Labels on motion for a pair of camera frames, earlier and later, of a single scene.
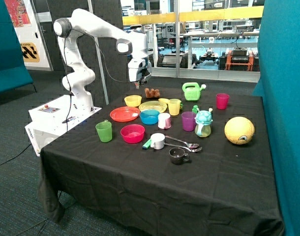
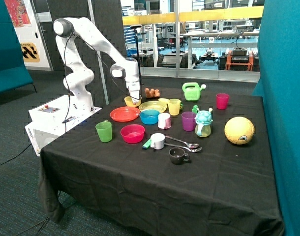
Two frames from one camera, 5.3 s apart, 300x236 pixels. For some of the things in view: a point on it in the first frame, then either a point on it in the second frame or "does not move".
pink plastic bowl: [133, 133] does not move
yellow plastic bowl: [133, 101] does not move
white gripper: [139, 70] -> [133, 84]
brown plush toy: [152, 93] does not move
